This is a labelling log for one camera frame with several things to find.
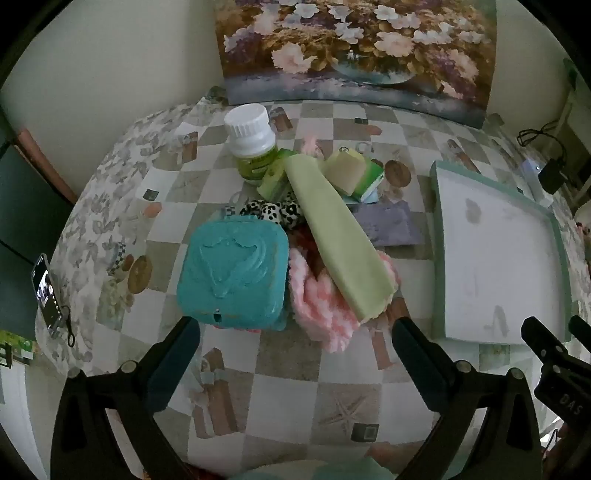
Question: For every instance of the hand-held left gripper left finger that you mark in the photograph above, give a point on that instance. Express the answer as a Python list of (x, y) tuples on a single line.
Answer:
[(171, 369)]

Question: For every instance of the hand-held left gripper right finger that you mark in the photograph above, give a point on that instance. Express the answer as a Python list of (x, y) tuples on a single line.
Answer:
[(418, 369)]

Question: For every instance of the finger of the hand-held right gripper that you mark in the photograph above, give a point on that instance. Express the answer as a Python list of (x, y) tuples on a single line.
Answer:
[(581, 328), (542, 344)]

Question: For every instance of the white tray green rim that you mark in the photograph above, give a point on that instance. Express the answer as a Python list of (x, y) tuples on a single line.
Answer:
[(494, 258)]

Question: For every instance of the pink white fluffy cloth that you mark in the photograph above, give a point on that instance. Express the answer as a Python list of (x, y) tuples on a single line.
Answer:
[(318, 304)]

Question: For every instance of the purple cloth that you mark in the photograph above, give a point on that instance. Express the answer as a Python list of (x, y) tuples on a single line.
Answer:
[(392, 224)]

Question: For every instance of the light green cloth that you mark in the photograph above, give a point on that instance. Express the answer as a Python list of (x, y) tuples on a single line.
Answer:
[(341, 230)]

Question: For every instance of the black white spotted scrunchie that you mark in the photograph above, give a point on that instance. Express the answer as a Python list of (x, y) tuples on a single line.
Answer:
[(272, 212)]

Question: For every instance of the light green tissue packet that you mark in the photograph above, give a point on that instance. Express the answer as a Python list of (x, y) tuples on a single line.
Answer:
[(371, 182), (272, 177)]

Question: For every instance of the beige makeup sponge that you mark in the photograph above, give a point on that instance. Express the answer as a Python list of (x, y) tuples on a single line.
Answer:
[(344, 173)]

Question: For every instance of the teal plastic box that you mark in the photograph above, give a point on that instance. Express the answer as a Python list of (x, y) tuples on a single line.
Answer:
[(231, 272)]

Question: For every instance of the smartphone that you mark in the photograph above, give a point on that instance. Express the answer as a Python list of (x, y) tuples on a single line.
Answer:
[(46, 295)]

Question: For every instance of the checkered printed tablecloth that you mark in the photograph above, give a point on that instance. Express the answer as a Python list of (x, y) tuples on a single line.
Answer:
[(152, 221)]

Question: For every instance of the green package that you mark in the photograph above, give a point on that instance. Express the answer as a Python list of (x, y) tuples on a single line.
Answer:
[(16, 348)]

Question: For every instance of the black power adapter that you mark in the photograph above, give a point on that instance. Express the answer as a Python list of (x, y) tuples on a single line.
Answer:
[(551, 175)]

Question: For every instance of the white device blue light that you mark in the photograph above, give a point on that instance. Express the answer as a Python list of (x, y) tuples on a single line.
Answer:
[(533, 165)]

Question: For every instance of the dark green cabinet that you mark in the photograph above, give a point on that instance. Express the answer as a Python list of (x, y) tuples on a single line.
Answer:
[(23, 212)]

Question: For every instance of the white bottle green label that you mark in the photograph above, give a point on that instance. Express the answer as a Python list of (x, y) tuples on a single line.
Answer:
[(249, 138)]

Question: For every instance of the flower painting canvas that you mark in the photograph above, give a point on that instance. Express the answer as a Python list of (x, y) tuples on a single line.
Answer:
[(355, 50)]

